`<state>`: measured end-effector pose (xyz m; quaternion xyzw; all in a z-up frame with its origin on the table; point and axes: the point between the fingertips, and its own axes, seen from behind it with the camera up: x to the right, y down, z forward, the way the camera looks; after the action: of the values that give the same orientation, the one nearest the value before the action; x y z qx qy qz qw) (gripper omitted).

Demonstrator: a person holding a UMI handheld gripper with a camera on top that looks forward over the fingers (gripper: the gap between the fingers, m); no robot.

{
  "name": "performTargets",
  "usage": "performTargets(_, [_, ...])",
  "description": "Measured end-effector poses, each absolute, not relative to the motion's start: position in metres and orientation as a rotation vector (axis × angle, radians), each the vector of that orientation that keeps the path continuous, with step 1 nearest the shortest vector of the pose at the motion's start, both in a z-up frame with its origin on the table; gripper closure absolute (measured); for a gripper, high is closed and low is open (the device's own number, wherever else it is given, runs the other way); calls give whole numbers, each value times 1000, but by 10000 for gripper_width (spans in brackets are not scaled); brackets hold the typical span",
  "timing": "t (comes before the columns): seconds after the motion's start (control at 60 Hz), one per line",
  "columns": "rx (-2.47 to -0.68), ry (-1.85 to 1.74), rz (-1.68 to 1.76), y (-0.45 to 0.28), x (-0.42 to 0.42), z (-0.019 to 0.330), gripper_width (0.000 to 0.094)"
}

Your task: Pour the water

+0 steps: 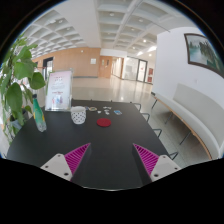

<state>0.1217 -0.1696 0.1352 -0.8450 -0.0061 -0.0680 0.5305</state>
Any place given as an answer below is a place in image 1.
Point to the round coaster with rim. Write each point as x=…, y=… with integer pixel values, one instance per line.
x=92, y=109

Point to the black metal chair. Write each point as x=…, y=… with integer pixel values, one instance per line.
x=139, y=106

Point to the green plastic water bottle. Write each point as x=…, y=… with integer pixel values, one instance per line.
x=38, y=115

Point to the green leafy potted plant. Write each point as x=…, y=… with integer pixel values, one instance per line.
x=18, y=77

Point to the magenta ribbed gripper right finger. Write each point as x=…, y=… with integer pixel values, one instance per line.
x=156, y=166

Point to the small white trinket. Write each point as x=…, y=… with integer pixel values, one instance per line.
x=107, y=110

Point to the framed landscape painting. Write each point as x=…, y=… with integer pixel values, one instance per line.
x=201, y=53

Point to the red round coaster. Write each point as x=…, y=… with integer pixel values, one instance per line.
x=104, y=122

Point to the blue small card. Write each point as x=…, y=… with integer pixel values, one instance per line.
x=117, y=112

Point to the pink sign in acrylic stand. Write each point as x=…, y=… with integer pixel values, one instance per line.
x=59, y=91

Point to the white dotted cup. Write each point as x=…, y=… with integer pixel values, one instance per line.
x=78, y=114

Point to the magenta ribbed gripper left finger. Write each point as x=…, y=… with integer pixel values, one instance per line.
x=65, y=165

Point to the white long bench sofa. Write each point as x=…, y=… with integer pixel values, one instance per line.
x=202, y=114

